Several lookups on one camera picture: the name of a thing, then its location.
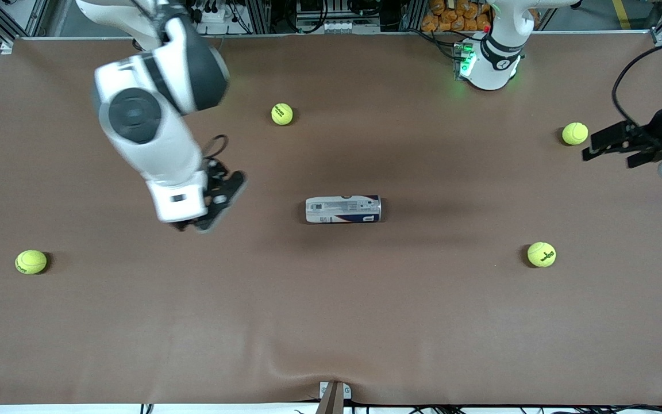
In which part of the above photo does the white blue tennis ball can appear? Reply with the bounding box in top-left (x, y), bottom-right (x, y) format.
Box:
top-left (305, 195), bottom-right (383, 224)

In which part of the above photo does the yellow green tennis ball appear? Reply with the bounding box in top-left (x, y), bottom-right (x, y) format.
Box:
top-left (527, 241), bottom-right (557, 268)
top-left (15, 250), bottom-right (48, 275)
top-left (271, 102), bottom-right (294, 126)
top-left (561, 122), bottom-right (589, 146)

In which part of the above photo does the brown table mat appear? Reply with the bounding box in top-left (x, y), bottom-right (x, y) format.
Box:
top-left (0, 32), bottom-right (662, 406)

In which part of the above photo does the white power strip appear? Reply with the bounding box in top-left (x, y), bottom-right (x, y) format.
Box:
top-left (195, 6), bottom-right (240, 25)

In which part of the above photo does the grey electronics unit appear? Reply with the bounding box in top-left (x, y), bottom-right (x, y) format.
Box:
top-left (294, 0), bottom-right (383, 34)

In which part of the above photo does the orange objects box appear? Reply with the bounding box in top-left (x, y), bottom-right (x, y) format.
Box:
top-left (420, 0), bottom-right (492, 33)

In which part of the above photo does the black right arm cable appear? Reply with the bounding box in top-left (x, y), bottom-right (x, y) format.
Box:
top-left (202, 134), bottom-right (230, 163)

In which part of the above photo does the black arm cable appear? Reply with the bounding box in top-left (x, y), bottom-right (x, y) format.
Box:
top-left (611, 43), bottom-right (662, 130)
top-left (202, 134), bottom-right (230, 163)

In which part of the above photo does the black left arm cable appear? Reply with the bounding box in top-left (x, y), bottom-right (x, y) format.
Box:
top-left (611, 43), bottom-right (662, 130)

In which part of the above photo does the grey metal bracket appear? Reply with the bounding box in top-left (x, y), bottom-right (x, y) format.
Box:
top-left (318, 381), bottom-right (352, 414)

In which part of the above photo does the black cable bundle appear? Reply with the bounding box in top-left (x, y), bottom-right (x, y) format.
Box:
top-left (406, 404), bottom-right (662, 414)

